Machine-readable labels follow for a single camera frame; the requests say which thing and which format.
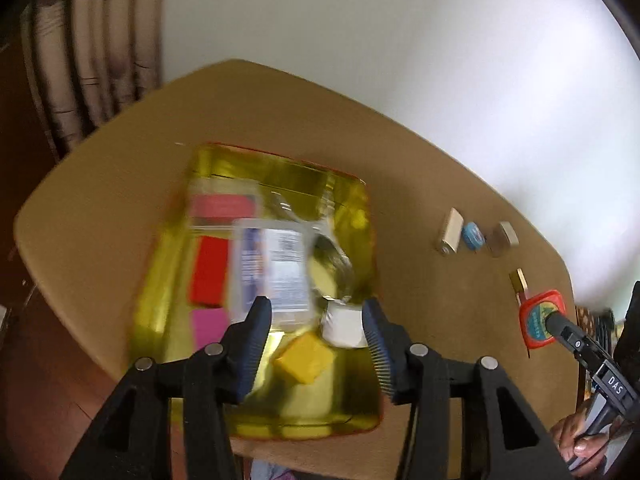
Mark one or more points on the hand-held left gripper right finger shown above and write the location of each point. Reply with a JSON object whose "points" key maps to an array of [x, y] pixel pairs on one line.
{"points": [[380, 355]]}

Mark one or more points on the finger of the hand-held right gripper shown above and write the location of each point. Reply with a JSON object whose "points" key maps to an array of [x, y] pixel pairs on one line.
{"points": [[632, 320], [570, 337]]}

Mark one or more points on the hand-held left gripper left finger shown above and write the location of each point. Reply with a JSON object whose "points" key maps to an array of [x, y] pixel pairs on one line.
{"points": [[255, 345]]}

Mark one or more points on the red round colourful clip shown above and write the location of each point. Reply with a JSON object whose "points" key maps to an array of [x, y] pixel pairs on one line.
{"points": [[535, 325]]}

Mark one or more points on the white zigzag block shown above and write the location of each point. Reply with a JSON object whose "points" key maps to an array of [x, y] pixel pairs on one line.
{"points": [[342, 327]]}

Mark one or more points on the magenta block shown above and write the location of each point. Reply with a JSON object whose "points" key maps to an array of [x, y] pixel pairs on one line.
{"points": [[210, 327]]}

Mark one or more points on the yellow block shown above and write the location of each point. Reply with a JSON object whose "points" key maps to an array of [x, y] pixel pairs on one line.
{"points": [[302, 357]]}

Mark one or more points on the red tin box gold inside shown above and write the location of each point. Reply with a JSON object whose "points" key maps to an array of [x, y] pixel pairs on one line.
{"points": [[320, 402]]}

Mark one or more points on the clear plastic box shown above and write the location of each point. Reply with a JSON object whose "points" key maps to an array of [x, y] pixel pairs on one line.
{"points": [[280, 265]]}

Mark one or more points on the red block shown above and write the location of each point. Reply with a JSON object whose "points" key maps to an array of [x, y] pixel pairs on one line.
{"points": [[210, 270]]}

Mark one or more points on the salmon pink block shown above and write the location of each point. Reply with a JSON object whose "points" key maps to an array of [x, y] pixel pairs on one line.
{"points": [[220, 206]]}

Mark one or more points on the person's right hand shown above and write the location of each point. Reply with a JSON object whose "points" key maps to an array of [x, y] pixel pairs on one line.
{"points": [[575, 442]]}

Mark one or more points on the dark patterned cloth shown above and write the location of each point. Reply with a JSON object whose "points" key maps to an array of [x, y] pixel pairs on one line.
{"points": [[595, 321]]}

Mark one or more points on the brown block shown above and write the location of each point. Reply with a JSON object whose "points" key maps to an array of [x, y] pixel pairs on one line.
{"points": [[519, 284]]}

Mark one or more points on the grey beige cube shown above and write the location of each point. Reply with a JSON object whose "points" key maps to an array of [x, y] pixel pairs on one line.
{"points": [[502, 240]]}

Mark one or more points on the person's clothing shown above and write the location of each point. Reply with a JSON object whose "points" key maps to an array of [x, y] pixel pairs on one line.
{"points": [[272, 470]]}

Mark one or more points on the blue block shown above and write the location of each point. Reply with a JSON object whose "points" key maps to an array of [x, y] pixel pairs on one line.
{"points": [[472, 235]]}

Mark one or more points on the beige eraser block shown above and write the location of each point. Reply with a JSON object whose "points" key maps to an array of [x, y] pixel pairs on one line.
{"points": [[452, 232]]}

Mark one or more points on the brown wooden door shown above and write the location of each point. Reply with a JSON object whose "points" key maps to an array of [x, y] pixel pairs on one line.
{"points": [[20, 135]]}

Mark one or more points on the beige printed curtain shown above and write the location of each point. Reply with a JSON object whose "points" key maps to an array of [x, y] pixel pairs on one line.
{"points": [[100, 60]]}

